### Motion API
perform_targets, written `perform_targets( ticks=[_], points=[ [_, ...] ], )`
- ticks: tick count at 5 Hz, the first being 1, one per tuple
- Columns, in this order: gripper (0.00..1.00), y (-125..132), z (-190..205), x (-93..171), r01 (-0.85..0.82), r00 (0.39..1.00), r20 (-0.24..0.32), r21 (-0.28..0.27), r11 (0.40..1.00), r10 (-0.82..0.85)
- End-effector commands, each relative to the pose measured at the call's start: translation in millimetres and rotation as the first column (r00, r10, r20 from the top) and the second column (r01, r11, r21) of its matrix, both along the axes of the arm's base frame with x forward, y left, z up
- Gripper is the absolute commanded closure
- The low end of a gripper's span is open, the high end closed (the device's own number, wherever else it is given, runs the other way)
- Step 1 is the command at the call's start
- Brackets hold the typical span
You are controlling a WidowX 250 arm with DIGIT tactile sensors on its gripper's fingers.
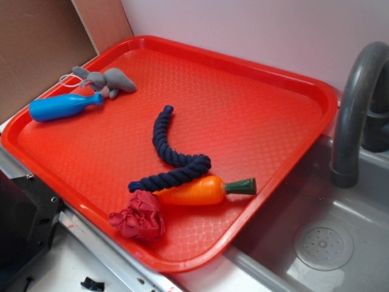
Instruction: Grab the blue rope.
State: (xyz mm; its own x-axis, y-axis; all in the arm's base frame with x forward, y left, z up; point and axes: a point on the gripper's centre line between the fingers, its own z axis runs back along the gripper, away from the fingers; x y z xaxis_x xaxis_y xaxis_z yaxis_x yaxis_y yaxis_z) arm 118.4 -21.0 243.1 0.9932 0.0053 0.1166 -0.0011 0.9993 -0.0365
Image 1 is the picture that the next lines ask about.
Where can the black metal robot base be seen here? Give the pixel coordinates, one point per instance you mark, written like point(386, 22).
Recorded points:
point(29, 214)

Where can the grey toy faucet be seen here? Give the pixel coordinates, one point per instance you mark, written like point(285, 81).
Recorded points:
point(363, 114)

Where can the brown cardboard panel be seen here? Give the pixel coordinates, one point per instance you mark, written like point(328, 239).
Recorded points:
point(40, 40)

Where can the blue plastic toy bottle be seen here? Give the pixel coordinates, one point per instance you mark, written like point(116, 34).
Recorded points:
point(58, 107)

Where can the crumpled red cloth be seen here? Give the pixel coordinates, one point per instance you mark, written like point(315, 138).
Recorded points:
point(141, 219)

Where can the red plastic tray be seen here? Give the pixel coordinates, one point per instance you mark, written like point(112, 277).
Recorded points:
point(253, 121)

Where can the grey plush bunny toy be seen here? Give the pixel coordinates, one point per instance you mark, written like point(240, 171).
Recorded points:
point(109, 83)

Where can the silver aluminium frame rail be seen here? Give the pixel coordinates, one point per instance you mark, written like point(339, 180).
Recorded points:
point(79, 251)

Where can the black tape scrap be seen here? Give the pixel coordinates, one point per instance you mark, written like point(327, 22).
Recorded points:
point(93, 285)

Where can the grey plastic toy sink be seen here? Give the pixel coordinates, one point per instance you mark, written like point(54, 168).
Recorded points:
point(313, 236)

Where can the orange plastic toy carrot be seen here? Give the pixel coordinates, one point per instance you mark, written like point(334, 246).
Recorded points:
point(205, 191)

